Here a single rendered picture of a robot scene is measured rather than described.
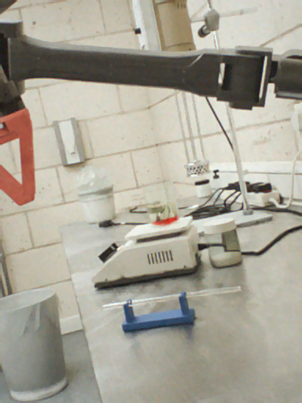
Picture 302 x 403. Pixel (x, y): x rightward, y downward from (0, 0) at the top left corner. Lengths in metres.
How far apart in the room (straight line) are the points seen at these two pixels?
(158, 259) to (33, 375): 1.73
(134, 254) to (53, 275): 2.50
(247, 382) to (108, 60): 0.50
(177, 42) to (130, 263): 0.63
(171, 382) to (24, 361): 2.10
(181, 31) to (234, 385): 1.05
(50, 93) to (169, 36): 2.08
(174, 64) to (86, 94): 2.67
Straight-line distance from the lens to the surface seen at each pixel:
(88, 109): 3.54
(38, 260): 3.56
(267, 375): 0.63
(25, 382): 2.77
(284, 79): 0.89
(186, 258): 1.08
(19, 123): 0.51
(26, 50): 0.92
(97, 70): 0.90
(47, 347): 2.73
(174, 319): 0.82
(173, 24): 1.52
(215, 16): 1.59
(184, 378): 0.66
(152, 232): 1.08
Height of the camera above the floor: 1.00
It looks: 6 degrees down
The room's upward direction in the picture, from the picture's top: 12 degrees counter-clockwise
